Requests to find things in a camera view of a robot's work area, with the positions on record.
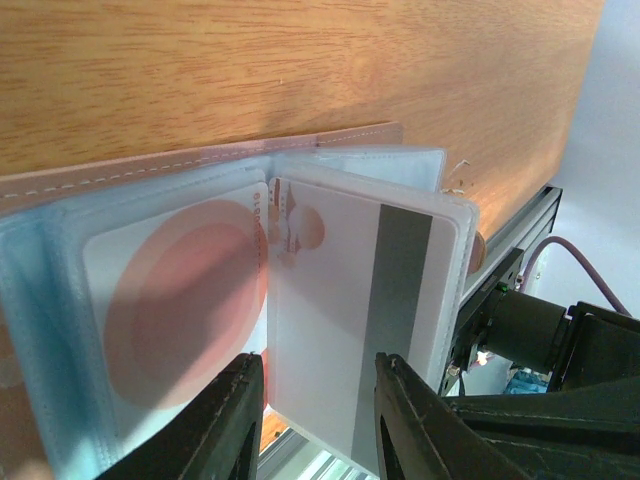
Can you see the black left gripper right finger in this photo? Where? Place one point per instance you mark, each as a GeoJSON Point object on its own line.
{"type": "Point", "coordinates": [419, 437]}

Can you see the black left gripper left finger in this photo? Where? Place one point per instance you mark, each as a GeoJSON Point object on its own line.
{"type": "Point", "coordinates": [216, 436]}

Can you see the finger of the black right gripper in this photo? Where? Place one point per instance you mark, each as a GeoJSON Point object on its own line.
{"type": "Point", "coordinates": [587, 433]}

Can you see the white magnetic stripe card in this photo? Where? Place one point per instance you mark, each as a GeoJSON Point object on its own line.
{"type": "Point", "coordinates": [360, 310]}

